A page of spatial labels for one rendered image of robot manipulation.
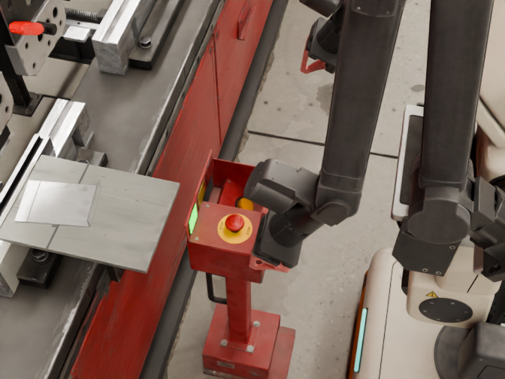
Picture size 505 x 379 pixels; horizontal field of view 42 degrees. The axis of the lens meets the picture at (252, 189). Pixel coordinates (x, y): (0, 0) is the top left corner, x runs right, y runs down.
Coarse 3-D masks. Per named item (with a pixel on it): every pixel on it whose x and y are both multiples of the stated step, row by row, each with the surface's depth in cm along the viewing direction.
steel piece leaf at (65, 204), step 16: (48, 192) 114; (64, 192) 114; (80, 192) 114; (96, 192) 112; (32, 208) 112; (48, 208) 112; (64, 208) 112; (80, 208) 112; (64, 224) 110; (80, 224) 110
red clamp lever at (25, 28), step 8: (16, 24) 93; (24, 24) 93; (32, 24) 95; (40, 24) 97; (48, 24) 100; (16, 32) 93; (24, 32) 93; (32, 32) 95; (40, 32) 97; (48, 32) 100
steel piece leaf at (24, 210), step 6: (30, 180) 116; (36, 180) 116; (30, 186) 115; (36, 186) 115; (30, 192) 114; (36, 192) 114; (24, 198) 114; (30, 198) 114; (24, 204) 113; (30, 204) 113; (18, 210) 112; (24, 210) 112; (30, 210) 112; (18, 216) 111; (24, 216) 111; (24, 222) 111
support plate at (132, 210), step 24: (48, 168) 117; (72, 168) 117; (96, 168) 117; (24, 192) 114; (120, 192) 114; (144, 192) 114; (168, 192) 114; (96, 216) 112; (120, 216) 112; (144, 216) 112; (168, 216) 113; (0, 240) 110; (24, 240) 109; (48, 240) 109; (72, 240) 109; (96, 240) 109; (120, 240) 109; (144, 240) 109; (120, 264) 106; (144, 264) 106
